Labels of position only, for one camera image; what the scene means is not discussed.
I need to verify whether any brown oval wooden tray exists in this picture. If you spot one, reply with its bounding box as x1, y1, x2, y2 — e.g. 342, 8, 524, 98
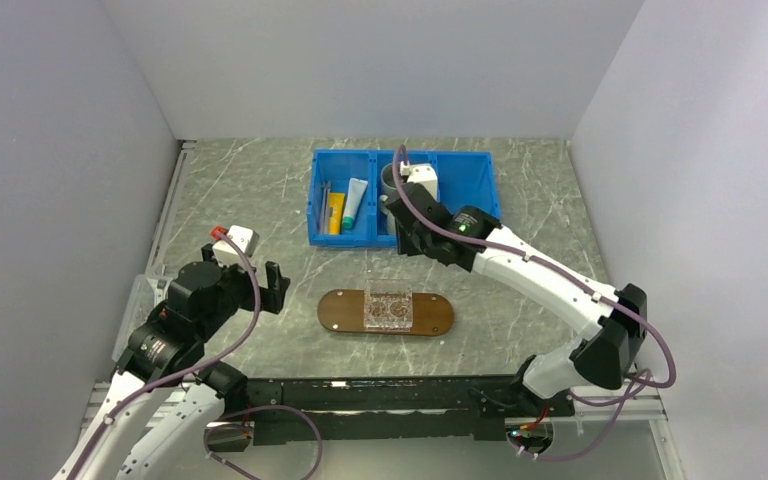
317, 289, 455, 336

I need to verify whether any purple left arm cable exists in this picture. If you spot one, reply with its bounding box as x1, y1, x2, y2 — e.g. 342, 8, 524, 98
59, 228, 263, 480

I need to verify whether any blue left storage bin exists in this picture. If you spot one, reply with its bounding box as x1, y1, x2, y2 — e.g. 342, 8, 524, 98
306, 149, 378, 248

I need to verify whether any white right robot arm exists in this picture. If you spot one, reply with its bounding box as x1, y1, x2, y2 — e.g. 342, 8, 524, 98
382, 183, 646, 415

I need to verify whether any blue middle storage bin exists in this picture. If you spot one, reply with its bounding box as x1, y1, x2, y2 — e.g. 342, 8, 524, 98
373, 150, 437, 247

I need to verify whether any yellow orange tube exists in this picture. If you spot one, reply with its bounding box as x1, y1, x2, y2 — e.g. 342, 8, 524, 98
327, 192, 345, 235

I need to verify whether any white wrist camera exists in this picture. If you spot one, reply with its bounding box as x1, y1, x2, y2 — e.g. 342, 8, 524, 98
399, 162, 439, 201
210, 225, 260, 266

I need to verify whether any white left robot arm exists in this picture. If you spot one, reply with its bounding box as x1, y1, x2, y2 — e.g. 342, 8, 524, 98
55, 241, 291, 479

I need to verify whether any blue right storage bin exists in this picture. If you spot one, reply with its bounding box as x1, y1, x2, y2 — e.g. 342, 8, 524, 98
421, 151, 501, 240

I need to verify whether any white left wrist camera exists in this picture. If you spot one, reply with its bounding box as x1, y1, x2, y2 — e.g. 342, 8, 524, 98
210, 225, 260, 266

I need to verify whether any blue storage bin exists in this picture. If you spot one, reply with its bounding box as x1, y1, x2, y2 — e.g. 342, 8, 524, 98
306, 149, 378, 248
421, 151, 501, 240
373, 150, 437, 247

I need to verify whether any grey ceramic mug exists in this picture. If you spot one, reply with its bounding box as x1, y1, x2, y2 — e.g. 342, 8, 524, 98
379, 163, 397, 196

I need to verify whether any white toothpaste tube green cap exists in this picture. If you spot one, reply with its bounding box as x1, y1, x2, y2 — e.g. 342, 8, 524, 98
341, 178, 368, 230

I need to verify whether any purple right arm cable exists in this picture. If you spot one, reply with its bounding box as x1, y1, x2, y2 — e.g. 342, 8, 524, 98
391, 145, 678, 464

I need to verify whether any grey toothbrush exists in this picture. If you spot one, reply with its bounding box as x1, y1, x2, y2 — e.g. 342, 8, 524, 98
319, 181, 330, 235

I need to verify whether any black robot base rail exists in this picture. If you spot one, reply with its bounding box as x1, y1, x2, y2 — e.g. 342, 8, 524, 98
220, 374, 575, 446

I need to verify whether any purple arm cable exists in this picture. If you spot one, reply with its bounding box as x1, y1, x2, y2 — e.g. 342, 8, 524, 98
59, 228, 263, 480
391, 145, 678, 464

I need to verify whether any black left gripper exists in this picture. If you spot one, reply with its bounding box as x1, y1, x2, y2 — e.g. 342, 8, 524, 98
198, 243, 289, 339

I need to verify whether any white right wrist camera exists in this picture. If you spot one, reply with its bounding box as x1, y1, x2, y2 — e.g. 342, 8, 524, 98
399, 162, 439, 201

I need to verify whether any clear glass toothbrush holder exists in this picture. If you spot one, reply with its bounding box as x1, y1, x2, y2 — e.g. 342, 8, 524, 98
363, 279, 414, 333

